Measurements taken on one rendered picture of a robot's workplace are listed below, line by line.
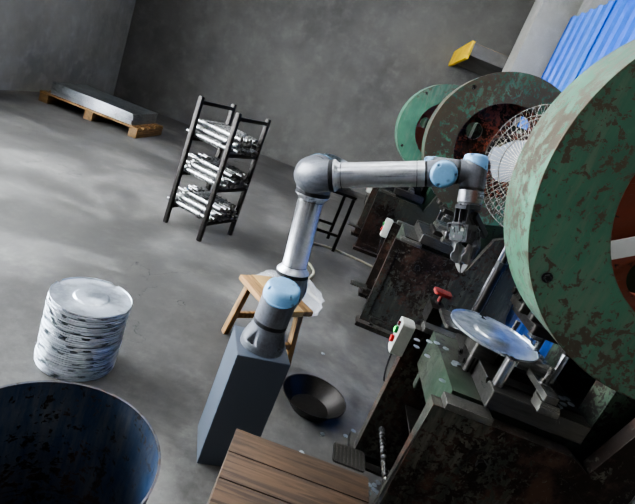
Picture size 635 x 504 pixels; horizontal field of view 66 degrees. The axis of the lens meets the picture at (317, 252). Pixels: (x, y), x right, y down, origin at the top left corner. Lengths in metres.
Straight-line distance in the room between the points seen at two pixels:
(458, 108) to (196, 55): 6.18
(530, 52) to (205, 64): 4.74
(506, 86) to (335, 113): 5.41
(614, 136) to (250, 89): 7.42
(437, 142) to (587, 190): 1.79
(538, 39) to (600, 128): 5.71
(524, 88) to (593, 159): 1.84
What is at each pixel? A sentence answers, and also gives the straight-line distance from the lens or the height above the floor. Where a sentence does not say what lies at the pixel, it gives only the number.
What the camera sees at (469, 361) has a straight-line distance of 1.65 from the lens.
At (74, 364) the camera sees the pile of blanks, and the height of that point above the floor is 0.07.
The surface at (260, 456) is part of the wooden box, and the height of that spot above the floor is 0.35.
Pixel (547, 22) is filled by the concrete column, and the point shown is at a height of 2.92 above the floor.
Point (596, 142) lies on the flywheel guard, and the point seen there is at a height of 1.37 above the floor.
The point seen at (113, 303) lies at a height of 0.28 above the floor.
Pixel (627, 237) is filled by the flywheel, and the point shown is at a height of 1.23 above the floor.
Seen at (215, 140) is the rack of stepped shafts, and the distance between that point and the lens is 3.54.
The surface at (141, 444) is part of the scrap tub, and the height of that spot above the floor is 0.42.
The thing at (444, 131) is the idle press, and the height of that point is 1.32.
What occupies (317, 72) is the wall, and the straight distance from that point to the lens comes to 8.10.
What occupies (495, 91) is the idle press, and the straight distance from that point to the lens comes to 2.87.
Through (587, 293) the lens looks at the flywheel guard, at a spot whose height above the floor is 1.10.
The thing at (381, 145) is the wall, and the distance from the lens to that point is 8.09.
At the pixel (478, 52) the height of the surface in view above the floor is 2.42.
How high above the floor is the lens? 1.28
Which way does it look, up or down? 17 degrees down
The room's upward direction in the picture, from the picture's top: 22 degrees clockwise
